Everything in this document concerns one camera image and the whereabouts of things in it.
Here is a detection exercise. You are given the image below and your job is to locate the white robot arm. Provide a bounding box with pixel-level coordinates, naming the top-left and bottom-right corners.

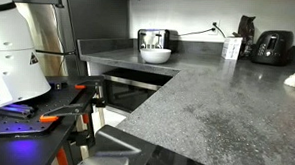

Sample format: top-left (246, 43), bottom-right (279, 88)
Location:
top-left (0, 0), bottom-right (50, 107)

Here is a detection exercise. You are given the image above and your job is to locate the white ceramic bowl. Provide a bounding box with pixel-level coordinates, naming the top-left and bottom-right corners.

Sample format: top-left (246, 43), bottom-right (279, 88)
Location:
top-left (140, 48), bottom-right (171, 64)

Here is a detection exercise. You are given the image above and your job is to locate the black built-in oven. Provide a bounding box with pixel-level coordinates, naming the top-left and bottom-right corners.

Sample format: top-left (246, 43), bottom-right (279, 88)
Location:
top-left (103, 67), bottom-right (171, 113)

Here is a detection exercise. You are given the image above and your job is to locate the silver black toaster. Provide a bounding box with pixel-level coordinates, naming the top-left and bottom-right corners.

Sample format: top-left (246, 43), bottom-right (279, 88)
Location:
top-left (137, 28), bottom-right (179, 53)

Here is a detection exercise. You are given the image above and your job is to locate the orange black clamp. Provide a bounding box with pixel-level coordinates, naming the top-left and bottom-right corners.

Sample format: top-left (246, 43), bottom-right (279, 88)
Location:
top-left (40, 75), bottom-right (106, 124)

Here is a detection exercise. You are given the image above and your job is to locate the white cardboard box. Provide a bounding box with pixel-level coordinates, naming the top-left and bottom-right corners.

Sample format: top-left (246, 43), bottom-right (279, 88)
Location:
top-left (222, 37), bottom-right (242, 60)

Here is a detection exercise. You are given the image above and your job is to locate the black perforated mounting board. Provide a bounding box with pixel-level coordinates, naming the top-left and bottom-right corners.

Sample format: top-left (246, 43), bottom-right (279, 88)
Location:
top-left (0, 76), bottom-right (80, 136)

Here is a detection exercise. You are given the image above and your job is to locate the black coffee maker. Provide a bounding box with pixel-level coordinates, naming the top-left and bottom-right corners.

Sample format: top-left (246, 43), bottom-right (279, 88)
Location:
top-left (251, 30), bottom-right (294, 66)

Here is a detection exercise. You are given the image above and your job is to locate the black toaster power cable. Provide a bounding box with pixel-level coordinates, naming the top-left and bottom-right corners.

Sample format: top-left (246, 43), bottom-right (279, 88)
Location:
top-left (178, 25), bottom-right (217, 38)

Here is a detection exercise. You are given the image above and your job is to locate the white wall outlet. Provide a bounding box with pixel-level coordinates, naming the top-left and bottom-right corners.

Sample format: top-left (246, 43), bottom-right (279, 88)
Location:
top-left (209, 20), bottom-right (220, 35)

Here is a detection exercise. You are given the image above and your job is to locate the black coffee maker cable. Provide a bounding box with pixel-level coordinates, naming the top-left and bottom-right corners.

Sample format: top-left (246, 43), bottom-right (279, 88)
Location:
top-left (212, 22), bottom-right (228, 39)

